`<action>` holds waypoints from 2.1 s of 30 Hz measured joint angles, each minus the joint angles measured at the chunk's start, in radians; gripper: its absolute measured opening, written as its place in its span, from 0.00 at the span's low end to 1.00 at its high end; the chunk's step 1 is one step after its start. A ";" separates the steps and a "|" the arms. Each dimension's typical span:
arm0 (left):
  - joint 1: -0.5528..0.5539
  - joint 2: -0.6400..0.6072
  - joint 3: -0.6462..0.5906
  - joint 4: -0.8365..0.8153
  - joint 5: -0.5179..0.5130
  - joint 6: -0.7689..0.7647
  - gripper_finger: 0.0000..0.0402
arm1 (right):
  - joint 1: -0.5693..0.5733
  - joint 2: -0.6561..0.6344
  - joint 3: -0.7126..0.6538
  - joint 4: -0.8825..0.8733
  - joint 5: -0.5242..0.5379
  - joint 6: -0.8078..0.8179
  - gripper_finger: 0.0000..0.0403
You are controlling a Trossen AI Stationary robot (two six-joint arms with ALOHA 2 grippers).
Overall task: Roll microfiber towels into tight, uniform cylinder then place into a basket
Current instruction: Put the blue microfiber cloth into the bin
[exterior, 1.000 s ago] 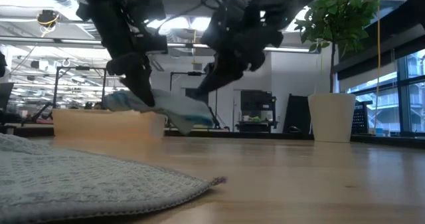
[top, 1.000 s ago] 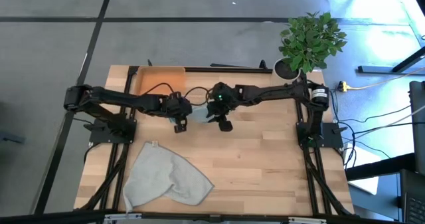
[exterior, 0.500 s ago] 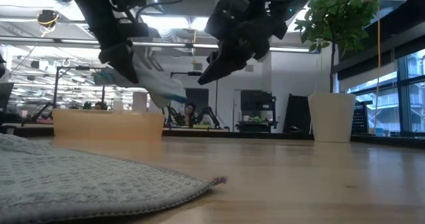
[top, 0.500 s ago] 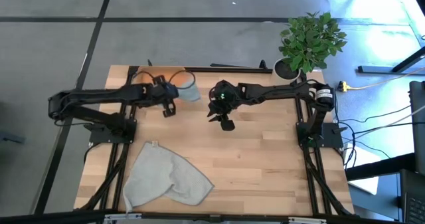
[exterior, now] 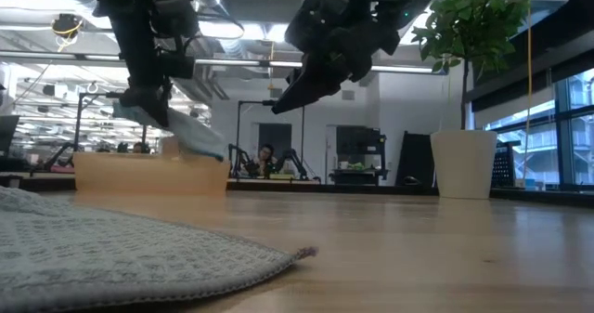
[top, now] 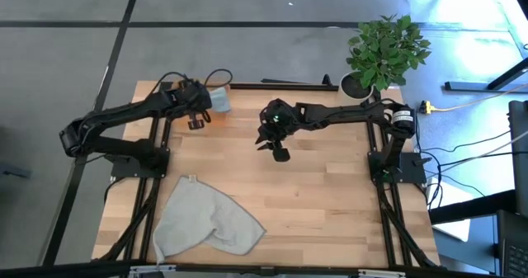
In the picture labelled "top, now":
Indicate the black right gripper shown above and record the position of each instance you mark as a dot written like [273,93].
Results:
[286,121]

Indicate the green leafy plant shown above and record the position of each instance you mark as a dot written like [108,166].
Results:
[385,51]

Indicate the black floor beam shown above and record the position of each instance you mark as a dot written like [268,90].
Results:
[470,208]

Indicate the light blue microfiber towel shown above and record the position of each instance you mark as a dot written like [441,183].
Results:
[220,100]

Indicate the black desk leg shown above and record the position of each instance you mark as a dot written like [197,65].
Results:
[466,86]

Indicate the black aluminium table frame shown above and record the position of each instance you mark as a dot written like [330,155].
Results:
[288,86]

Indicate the grey waffle microfiber towel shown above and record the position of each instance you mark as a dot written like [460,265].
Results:
[198,220]

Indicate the translucent orange plastic basket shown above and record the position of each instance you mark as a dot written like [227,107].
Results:
[218,119]

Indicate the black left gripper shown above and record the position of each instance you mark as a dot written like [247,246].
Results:
[187,100]

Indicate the dark grey panel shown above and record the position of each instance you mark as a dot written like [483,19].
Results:
[520,158]

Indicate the black keyboard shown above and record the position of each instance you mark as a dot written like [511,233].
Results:
[515,257]

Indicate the yellow power strip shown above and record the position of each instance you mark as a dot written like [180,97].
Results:
[425,107]

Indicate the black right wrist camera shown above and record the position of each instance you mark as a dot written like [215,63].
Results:
[267,119]

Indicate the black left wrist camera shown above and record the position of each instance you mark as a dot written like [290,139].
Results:
[205,98]

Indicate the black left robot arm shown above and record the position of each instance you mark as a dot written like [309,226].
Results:
[123,113]

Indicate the silver metal bracket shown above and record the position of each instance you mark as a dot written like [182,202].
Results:
[381,274]
[152,269]

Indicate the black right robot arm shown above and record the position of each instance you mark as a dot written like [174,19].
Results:
[350,111]

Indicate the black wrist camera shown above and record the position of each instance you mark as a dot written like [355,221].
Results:
[205,98]
[267,119]

